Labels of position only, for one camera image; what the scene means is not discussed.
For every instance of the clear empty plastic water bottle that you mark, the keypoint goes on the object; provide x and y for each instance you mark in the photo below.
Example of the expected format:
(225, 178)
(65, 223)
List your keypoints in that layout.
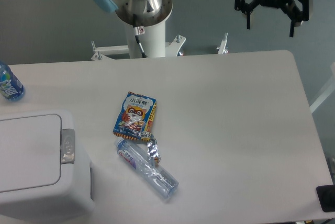
(156, 176)

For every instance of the blue labelled drink bottle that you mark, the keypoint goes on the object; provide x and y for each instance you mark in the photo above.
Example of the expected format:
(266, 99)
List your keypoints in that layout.
(11, 87)

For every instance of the white pedestal base frame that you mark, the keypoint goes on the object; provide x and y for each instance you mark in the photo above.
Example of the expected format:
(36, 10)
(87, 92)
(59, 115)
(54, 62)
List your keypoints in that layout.
(171, 49)

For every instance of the white trash can lid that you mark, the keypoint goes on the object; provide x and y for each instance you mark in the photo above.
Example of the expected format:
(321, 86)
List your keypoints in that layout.
(30, 152)

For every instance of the blue snack bag raccoon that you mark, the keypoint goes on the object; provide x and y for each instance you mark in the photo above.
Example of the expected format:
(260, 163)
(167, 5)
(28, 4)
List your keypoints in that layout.
(135, 122)

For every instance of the white trash can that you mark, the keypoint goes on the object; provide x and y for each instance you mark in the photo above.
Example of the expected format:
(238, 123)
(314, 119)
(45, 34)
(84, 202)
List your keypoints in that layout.
(71, 196)

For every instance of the white frame at right edge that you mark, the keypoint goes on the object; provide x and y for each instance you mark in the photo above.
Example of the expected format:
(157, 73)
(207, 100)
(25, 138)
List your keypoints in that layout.
(326, 90)

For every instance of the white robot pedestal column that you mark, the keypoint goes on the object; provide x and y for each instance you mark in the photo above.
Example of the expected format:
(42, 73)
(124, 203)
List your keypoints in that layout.
(153, 38)

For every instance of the black device at table edge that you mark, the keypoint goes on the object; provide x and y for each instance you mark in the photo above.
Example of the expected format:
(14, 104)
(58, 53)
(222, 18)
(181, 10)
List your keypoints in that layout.
(326, 197)

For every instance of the silver trash can push button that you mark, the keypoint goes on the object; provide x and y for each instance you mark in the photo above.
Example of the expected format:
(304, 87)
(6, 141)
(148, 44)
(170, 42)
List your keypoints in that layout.
(67, 146)

